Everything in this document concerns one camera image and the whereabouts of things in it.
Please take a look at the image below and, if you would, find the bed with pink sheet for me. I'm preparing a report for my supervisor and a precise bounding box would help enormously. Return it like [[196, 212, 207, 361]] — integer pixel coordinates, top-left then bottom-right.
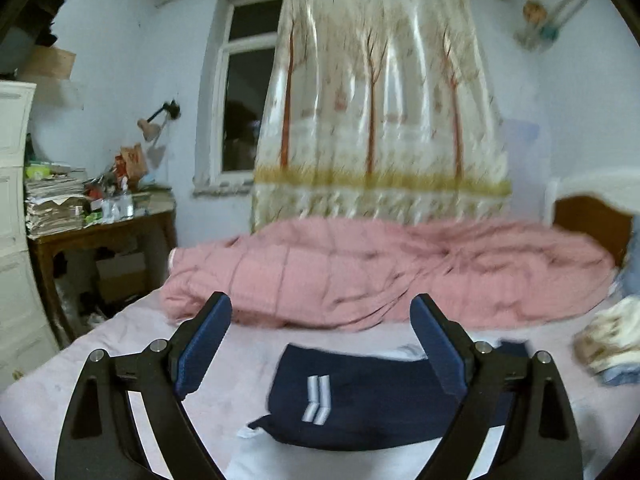
[[0, 290, 640, 480]]

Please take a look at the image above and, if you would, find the grey storage bin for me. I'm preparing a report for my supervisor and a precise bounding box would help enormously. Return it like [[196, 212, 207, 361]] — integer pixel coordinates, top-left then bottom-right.
[[0, 25, 38, 78]]

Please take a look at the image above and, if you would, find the white drawer cabinet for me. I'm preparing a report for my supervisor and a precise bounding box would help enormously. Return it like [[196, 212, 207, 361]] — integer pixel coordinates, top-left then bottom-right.
[[0, 80, 61, 391]]

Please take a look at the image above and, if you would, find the white and wood headboard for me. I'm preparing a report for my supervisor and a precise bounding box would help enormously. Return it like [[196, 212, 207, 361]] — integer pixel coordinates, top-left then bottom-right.
[[545, 167, 640, 268]]

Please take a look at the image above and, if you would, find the white and navy jacket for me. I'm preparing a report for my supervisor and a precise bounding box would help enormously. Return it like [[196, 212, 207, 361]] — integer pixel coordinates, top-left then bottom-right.
[[225, 340, 531, 480]]

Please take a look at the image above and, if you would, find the dark bag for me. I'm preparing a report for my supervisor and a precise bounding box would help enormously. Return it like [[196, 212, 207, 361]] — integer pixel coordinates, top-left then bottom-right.
[[25, 0, 66, 48]]

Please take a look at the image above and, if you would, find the clear plastic bottle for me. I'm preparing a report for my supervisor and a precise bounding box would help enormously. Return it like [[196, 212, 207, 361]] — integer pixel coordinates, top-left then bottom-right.
[[115, 185, 135, 218]]

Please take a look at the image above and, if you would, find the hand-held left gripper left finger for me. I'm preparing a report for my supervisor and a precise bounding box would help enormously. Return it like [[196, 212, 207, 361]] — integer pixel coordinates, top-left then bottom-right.
[[55, 291, 233, 480]]

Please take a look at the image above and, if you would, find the cream fleece clothing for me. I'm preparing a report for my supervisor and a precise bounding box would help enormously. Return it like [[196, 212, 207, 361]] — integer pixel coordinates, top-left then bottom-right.
[[572, 296, 640, 376]]

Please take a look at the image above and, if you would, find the tree print curtain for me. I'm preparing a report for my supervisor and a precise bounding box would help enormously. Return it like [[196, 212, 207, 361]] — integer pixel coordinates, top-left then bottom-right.
[[250, 0, 513, 233]]

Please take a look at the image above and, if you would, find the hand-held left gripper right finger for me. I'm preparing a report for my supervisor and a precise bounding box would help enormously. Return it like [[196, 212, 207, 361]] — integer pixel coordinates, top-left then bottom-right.
[[409, 292, 585, 480]]

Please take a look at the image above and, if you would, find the stack of papers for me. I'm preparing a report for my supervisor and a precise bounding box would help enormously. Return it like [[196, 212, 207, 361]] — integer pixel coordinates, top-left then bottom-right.
[[24, 175, 88, 238]]

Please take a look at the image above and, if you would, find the pink checked quilt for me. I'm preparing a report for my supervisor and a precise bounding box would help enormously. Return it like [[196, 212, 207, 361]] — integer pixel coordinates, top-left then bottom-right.
[[160, 217, 618, 333]]

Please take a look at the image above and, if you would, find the white framed window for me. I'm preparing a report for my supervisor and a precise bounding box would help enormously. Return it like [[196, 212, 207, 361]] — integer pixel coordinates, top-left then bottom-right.
[[207, 0, 286, 188]]

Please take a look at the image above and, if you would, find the blue tie-dye cloth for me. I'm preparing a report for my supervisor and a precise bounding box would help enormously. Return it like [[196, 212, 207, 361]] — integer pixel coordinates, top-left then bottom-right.
[[597, 360, 640, 387]]

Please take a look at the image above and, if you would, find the wall mounted desk lamp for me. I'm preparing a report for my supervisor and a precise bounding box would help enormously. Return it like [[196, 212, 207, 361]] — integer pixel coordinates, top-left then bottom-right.
[[137, 100, 181, 143]]

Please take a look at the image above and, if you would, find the small doll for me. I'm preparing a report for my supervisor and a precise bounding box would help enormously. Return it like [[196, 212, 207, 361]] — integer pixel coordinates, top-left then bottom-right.
[[522, 0, 558, 43]]

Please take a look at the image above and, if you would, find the wooden desk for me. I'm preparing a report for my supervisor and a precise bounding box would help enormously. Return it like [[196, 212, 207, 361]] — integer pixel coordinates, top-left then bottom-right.
[[27, 207, 178, 351]]

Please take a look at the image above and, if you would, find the cardboard box under desk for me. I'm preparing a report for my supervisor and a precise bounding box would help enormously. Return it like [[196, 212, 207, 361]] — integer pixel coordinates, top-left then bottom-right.
[[95, 252, 148, 303]]

